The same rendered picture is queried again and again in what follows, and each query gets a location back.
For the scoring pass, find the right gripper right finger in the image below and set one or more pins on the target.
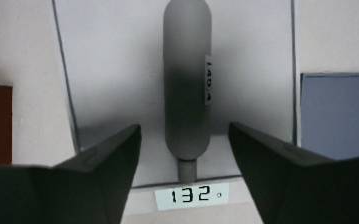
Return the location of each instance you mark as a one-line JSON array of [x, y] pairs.
[[291, 185]]

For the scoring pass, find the dark grey co2 cylinder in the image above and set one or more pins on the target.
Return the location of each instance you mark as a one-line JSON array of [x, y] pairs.
[[188, 82]]

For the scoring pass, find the white digital weighing scale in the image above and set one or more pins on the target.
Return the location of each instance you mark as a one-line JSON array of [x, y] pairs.
[[110, 58]]

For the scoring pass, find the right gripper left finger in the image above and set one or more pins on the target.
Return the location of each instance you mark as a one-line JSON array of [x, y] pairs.
[[91, 187]]

